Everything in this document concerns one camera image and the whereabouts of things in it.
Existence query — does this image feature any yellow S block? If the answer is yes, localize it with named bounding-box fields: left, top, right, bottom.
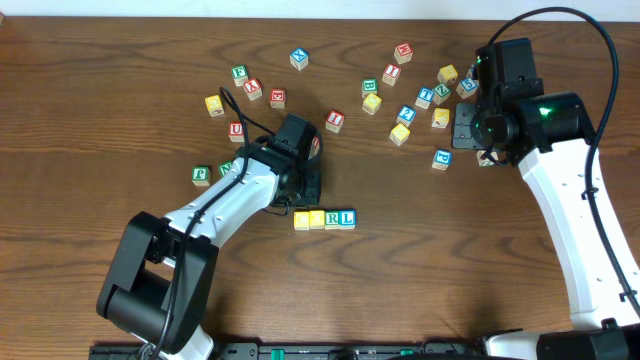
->
left=389, top=123, right=410, bottom=146

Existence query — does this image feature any red u block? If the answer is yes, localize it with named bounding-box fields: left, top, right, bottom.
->
left=228, top=122, right=245, bottom=143
left=309, top=136, right=320, bottom=159

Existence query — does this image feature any blue P block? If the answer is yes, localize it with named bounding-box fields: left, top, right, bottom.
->
left=432, top=149, right=452, bottom=170

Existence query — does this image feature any green N block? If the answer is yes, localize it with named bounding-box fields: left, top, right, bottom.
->
left=218, top=161, right=233, bottom=177

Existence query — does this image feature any yellow C block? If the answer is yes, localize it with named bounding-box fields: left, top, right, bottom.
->
left=294, top=211, right=310, bottom=231

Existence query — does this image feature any yellow block under B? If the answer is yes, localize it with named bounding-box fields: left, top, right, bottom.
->
left=362, top=93, right=382, bottom=115

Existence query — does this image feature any blue 2 block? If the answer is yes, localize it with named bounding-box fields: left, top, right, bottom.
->
left=396, top=105, right=416, bottom=128

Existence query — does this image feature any blue X block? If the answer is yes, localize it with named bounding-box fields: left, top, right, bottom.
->
left=290, top=48, right=309, bottom=71

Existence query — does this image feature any green J block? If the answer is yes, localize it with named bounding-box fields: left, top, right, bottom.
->
left=191, top=166, right=211, bottom=187

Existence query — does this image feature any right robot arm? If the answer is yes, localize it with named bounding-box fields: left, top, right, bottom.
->
left=453, top=38, right=639, bottom=359

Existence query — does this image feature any blue L block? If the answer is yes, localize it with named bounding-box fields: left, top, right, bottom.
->
left=339, top=210, right=357, bottom=230

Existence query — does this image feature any green B block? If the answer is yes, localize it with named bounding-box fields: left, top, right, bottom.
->
left=361, top=78, right=378, bottom=98

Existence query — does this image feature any blue T block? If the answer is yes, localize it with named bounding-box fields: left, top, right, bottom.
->
left=415, top=87, right=434, bottom=110

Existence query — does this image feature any red I block upper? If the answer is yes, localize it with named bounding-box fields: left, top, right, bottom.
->
left=382, top=64, right=401, bottom=86

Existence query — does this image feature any yellow block upper right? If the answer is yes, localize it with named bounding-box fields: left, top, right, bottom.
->
left=437, top=64, right=458, bottom=86

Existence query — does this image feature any yellow block far left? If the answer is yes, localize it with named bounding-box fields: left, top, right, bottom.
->
left=204, top=95, right=224, bottom=117

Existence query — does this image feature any yellow hammer block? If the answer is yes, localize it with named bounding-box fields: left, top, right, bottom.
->
left=432, top=108, right=450, bottom=129

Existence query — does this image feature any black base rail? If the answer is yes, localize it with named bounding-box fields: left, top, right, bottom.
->
left=87, top=340, right=484, bottom=360

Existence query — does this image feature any green F block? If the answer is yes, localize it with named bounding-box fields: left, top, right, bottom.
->
left=231, top=65, right=249, bottom=87

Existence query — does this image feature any red E block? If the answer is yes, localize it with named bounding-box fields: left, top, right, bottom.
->
left=270, top=88, right=286, bottom=109

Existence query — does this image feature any green R block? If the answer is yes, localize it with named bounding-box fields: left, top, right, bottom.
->
left=324, top=211, right=340, bottom=230

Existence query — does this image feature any red U block centre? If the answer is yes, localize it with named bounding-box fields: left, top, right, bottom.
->
left=309, top=136, right=320, bottom=159

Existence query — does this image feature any plain L block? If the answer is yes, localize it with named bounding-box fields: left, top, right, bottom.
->
left=477, top=150, right=494, bottom=167

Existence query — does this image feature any red block top right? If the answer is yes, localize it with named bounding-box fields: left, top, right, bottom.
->
left=394, top=43, right=414, bottom=64

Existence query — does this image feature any red i block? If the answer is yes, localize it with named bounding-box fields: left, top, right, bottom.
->
left=382, top=64, right=401, bottom=86
left=325, top=110, right=345, bottom=133

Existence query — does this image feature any blue 5 block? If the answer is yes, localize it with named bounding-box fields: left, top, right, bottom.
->
left=456, top=77, right=479, bottom=99

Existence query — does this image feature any green Z block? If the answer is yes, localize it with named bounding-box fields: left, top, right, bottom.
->
left=433, top=83, right=451, bottom=105

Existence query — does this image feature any red U block left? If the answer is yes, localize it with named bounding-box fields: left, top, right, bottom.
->
left=228, top=122, right=245, bottom=143

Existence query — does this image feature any red I block centre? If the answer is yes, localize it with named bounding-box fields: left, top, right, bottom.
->
left=325, top=110, right=345, bottom=133

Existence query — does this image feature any yellow O block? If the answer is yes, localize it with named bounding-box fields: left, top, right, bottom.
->
left=309, top=210, right=325, bottom=230

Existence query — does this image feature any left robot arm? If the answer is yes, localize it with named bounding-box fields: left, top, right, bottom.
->
left=96, top=114, right=322, bottom=359

